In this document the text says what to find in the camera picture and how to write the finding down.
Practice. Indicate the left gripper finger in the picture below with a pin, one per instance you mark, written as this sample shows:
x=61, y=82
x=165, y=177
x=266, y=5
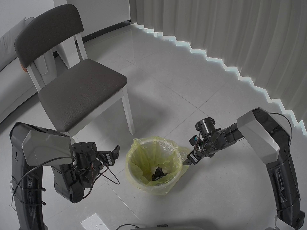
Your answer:
x=115, y=153

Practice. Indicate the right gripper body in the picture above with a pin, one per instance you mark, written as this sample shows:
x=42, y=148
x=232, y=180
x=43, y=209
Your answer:
x=200, y=154

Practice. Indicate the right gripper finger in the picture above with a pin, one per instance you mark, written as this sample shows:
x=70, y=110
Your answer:
x=188, y=162

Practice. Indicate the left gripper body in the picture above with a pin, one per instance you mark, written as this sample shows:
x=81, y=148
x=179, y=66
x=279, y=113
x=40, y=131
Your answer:
x=105, y=158

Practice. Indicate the yellow plastic bag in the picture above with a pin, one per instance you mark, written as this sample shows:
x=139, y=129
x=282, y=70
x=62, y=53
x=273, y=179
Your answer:
x=141, y=157

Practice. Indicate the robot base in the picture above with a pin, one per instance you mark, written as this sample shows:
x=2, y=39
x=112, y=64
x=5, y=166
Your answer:
x=165, y=227

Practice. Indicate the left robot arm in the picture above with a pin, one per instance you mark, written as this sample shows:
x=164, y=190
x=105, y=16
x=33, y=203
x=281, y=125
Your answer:
x=45, y=145

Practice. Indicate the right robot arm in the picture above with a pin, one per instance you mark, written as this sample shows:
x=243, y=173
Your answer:
x=259, y=133

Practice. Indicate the crumpled black plastic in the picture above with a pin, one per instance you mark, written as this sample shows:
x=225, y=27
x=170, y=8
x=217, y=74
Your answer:
x=158, y=172

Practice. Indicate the dark grey white-legged chair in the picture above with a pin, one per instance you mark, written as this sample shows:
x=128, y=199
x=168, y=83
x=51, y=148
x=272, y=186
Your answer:
x=84, y=92

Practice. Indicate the pale beige curtain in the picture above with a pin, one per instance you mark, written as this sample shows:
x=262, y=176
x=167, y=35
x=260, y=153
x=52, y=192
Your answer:
x=227, y=32

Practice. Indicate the pale grey cushion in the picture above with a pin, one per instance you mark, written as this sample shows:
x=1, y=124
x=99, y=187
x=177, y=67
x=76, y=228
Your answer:
x=29, y=21
x=9, y=44

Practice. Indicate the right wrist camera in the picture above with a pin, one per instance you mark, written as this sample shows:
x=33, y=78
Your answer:
x=193, y=140

